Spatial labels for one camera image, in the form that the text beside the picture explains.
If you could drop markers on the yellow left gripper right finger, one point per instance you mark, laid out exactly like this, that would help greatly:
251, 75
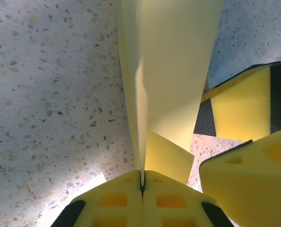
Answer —
178, 212

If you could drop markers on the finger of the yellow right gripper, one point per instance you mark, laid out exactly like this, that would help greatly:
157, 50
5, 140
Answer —
242, 106
254, 184

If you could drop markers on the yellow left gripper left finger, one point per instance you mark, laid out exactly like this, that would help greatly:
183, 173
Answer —
112, 212

